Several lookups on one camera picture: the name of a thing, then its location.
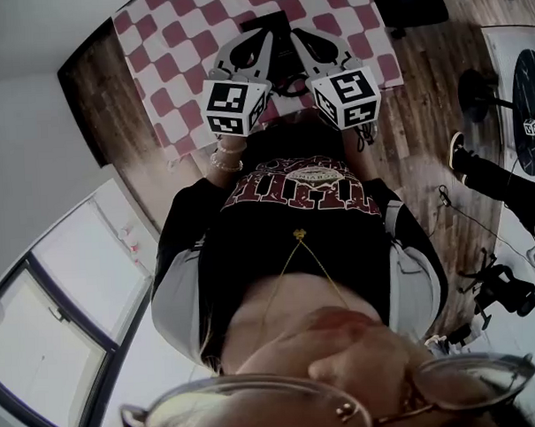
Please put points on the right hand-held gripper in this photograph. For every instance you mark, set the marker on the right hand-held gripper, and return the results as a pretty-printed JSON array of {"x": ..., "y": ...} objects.
[{"x": 348, "y": 96}]

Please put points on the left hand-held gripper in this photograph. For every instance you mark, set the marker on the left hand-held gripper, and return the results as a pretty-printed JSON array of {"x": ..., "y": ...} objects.
[{"x": 227, "y": 101}]

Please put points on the person's right forearm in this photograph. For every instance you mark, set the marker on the person's right forearm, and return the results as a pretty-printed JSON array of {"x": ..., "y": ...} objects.
[{"x": 363, "y": 166}]

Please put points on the person's left forearm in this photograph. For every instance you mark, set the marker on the person's left forearm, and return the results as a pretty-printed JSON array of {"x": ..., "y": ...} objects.
[{"x": 224, "y": 179}]

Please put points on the black item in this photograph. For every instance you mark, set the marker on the black item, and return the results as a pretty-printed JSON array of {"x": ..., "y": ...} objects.
[{"x": 283, "y": 39}]

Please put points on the red white checkered tablecloth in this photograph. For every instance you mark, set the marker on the red white checkered tablecloth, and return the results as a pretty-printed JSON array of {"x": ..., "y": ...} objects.
[{"x": 176, "y": 57}]

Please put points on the round black side table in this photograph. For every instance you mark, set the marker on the round black side table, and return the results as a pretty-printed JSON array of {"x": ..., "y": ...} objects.
[{"x": 477, "y": 95}]

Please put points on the black printed sweatshirt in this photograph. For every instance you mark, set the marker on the black printed sweatshirt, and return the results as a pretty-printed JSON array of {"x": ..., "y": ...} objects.
[{"x": 295, "y": 251}]

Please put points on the small red object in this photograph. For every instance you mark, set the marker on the small red object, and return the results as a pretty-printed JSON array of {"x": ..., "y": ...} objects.
[
  {"x": 126, "y": 232},
  {"x": 134, "y": 247}
]

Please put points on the small black white patterned box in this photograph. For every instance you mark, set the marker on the small black white patterned box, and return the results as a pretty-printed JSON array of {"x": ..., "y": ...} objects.
[{"x": 532, "y": 127}]

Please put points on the black framed window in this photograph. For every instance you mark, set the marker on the black framed window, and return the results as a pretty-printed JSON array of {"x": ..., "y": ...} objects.
[{"x": 75, "y": 278}]

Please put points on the black star chair base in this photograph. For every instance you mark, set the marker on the black star chair base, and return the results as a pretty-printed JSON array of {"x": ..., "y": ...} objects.
[{"x": 505, "y": 293}]

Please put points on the person's face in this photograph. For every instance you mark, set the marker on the person's face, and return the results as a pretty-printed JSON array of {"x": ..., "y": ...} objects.
[{"x": 344, "y": 359}]

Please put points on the clear frame eyeglasses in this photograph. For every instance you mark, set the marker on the clear frame eyeglasses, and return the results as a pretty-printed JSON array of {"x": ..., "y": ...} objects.
[{"x": 474, "y": 380}]

